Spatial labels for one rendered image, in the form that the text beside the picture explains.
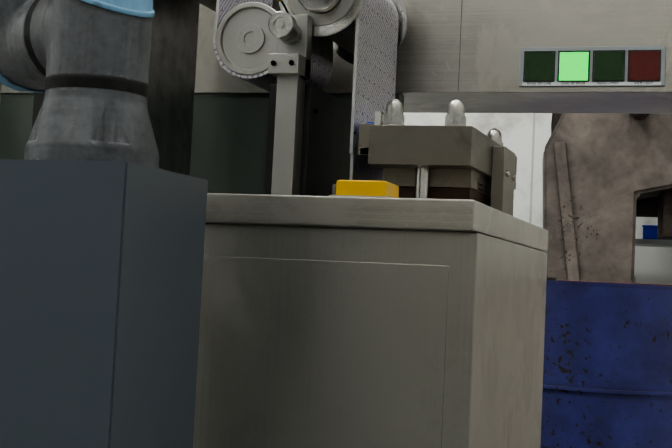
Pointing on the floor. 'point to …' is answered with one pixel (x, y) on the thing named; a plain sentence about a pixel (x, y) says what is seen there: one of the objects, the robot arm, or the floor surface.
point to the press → (604, 191)
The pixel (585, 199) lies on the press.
